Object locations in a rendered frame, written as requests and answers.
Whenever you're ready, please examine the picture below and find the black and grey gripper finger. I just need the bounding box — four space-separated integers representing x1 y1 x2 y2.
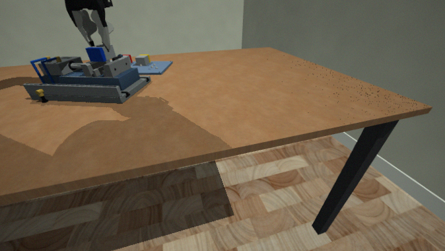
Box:
90 0 114 50
65 0 97 47

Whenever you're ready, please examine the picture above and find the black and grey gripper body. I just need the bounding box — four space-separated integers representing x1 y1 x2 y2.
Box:
67 0 113 10

